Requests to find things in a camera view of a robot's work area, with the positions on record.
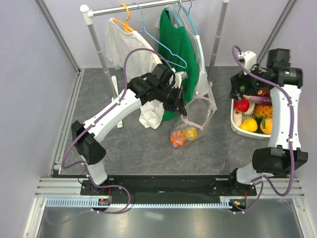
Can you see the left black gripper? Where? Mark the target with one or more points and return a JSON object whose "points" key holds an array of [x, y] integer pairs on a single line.
{"points": [[178, 105]]}

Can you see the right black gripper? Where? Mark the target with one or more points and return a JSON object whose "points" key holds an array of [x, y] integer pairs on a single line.
{"points": [[237, 81]]}

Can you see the purple eggplant toy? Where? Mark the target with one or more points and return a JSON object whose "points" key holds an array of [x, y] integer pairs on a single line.
{"points": [[259, 99]]}

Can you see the red apple toy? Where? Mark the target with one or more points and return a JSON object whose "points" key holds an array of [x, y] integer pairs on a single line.
{"points": [[242, 106]]}

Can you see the dark red mangosteen toy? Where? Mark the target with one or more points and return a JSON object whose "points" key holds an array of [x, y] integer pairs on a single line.
{"points": [[264, 92]]}

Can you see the clear pink-dotted zip bag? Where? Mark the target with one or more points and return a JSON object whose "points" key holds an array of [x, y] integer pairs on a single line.
{"points": [[200, 110]]}

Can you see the orange toy fruit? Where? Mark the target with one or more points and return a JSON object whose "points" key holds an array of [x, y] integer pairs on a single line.
{"points": [[177, 138]]}

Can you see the yellow squash toy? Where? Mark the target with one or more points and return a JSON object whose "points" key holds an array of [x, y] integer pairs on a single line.
{"points": [[191, 133]]}

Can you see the yellow pear toy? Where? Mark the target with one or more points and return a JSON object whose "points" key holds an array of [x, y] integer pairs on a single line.
{"points": [[250, 125]]}

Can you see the yellow-orange mango toy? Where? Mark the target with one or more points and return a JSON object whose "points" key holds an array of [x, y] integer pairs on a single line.
{"points": [[266, 126]]}

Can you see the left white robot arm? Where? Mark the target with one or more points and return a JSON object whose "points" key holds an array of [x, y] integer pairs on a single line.
{"points": [[162, 84]]}

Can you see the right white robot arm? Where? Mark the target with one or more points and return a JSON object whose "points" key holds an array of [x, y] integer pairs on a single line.
{"points": [[278, 161]]}

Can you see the white tank top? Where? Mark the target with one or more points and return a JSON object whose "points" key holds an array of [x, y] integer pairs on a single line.
{"points": [[180, 43]]}

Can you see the white-green cabbage toy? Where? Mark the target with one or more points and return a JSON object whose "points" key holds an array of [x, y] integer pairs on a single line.
{"points": [[251, 109]]}

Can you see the white fruit basket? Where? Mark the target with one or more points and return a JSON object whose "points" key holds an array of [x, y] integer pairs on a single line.
{"points": [[257, 135]]}

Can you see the green t-shirt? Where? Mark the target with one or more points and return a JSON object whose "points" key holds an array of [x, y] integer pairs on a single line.
{"points": [[175, 46]]}

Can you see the white t-shirt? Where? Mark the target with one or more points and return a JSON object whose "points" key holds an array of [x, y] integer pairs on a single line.
{"points": [[118, 45]]}

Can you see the orange hanger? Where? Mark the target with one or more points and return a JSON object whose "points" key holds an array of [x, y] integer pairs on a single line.
{"points": [[126, 27]]}

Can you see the teal padded hanger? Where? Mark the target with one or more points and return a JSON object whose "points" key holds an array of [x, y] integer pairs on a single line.
{"points": [[180, 17]]}

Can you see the silver clothes rack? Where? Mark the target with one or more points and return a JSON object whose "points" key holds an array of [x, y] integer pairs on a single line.
{"points": [[104, 62]]}

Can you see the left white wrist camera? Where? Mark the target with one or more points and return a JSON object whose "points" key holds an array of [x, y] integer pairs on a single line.
{"points": [[179, 77]]}

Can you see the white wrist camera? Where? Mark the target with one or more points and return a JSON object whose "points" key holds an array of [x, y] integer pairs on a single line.
{"points": [[248, 58], [179, 77]]}

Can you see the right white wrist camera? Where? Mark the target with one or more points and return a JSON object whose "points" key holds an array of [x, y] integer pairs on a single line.
{"points": [[248, 58]]}

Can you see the light blue wire hanger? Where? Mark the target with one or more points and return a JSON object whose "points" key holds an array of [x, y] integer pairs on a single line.
{"points": [[158, 42]]}

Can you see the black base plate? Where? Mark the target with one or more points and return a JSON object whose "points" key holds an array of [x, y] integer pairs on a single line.
{"points": [[169, 189]]}

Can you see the right aluminium frame post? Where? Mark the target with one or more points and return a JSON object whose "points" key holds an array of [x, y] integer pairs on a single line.
{"points": [[276, 29]]}

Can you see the aluminium frame post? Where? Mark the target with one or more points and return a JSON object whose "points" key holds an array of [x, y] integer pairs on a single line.
{"points": [[276, 29], [57, 34]]}

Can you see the slotted cable duct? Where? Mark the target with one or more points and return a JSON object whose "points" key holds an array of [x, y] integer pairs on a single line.
{"points": [[98, 203]]}

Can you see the left aluminium frame post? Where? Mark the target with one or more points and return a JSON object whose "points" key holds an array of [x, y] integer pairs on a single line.
{"points": [[57, 34]]}

